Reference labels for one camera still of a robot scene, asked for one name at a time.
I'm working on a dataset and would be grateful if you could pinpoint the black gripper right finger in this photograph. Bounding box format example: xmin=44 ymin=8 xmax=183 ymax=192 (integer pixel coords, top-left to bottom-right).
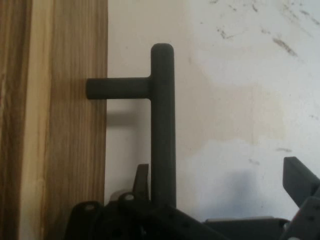
xmin=279 ymin=156 xmax=320 ymax=240

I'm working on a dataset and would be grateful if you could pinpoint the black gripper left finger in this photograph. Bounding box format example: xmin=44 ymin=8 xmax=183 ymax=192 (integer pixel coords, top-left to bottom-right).
xmin=63 ymin=163 xmax=210 ymax=240

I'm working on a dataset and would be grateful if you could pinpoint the black bar drawer handle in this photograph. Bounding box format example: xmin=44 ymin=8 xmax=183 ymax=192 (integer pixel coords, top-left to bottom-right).
xmin=85 ymin=42 xmax=178 ymax=210

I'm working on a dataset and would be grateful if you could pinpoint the wooden cabinet door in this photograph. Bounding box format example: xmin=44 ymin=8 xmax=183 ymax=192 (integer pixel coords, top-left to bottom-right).
xmin=19 ymin=0 xmax=110 ymax=240

